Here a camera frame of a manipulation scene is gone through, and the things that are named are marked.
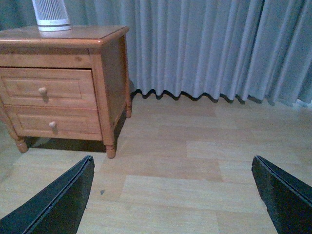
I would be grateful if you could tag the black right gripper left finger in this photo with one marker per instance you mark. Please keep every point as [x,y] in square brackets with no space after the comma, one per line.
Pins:
[58,208]

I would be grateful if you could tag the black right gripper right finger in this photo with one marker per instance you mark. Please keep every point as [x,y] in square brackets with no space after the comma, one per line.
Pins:
[288,199]

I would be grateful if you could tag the wooden drawer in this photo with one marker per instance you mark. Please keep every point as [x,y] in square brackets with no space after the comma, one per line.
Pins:
[55,122]
[71,88]

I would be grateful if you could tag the wooden nightstand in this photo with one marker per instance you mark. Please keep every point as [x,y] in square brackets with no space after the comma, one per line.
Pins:
[101,49]

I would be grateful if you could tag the grey curtain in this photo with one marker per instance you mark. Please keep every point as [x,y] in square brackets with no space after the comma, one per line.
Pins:
[245,49]

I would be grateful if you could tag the white air purifier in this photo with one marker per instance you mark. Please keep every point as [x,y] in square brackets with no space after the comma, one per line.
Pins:
[51,15]

